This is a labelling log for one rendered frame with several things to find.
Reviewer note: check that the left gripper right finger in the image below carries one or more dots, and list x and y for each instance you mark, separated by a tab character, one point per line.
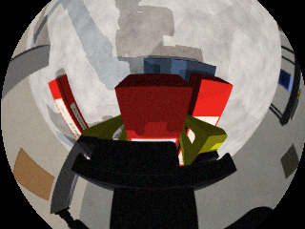
207	138

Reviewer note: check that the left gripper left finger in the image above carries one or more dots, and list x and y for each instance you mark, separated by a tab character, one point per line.
106	129

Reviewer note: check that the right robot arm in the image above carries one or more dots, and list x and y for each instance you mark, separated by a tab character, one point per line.
66	215

